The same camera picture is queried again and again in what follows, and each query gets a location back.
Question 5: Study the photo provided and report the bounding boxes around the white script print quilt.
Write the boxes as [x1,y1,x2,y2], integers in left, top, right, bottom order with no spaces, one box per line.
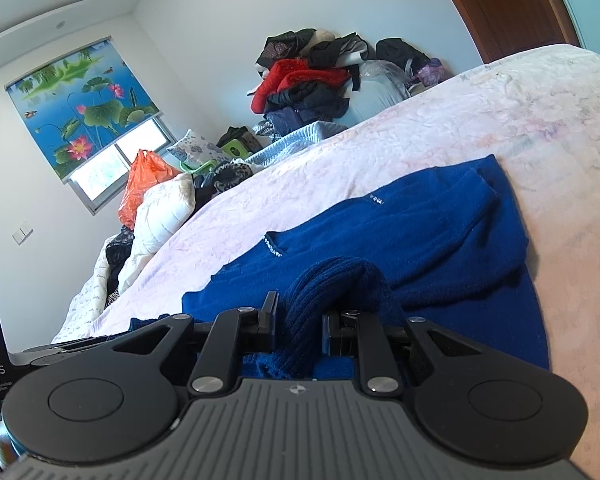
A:
[52,238,111,344]

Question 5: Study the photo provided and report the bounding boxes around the black backpack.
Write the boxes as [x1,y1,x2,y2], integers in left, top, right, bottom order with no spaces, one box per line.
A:
[375,38,430,74]

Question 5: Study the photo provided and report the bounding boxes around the blue knit sweater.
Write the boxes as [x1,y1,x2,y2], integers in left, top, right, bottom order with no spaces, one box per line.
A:
[130,153,552,380]

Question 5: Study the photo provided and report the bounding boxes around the brown wooden door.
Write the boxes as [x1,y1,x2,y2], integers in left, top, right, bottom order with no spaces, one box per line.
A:
[452,0,580,63]

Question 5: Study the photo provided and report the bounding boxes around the floral pillow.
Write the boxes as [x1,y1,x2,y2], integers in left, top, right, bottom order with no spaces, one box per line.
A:
[168,129,230,168]

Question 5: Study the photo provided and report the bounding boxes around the green black bag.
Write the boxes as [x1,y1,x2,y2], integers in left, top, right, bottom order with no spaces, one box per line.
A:
[216,126,263,159]

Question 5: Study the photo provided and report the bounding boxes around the window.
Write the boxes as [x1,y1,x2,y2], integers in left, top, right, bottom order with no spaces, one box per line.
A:
[66,115,175,214]

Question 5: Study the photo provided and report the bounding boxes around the dark clothes pile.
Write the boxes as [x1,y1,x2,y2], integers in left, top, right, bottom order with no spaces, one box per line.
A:
[248,28,373,140]

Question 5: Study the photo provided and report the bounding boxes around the pink bed blanket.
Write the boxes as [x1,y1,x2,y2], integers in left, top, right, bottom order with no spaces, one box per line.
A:
[51,42,600,480]

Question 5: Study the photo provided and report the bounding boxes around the white quilted jacket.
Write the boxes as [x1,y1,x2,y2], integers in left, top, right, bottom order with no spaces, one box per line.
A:
[118,174,196,295]

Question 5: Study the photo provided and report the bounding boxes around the red garment on pile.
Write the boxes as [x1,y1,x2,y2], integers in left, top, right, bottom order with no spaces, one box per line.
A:
[250,58,350,114]

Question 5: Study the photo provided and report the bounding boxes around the orange plastic bag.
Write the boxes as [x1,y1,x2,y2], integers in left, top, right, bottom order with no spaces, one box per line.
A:
[118,150,180,230]

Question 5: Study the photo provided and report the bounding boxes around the lotus print roller blind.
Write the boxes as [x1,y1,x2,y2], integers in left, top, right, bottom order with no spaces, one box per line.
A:
[5,38,159,181]

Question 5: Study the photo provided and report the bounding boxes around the light blue knit blanket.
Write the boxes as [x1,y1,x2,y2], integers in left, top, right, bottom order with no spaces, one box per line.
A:
[244,122,348,170]

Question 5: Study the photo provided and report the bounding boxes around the wall light switch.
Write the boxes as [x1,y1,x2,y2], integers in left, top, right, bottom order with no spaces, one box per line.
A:
[12,221,33,246]

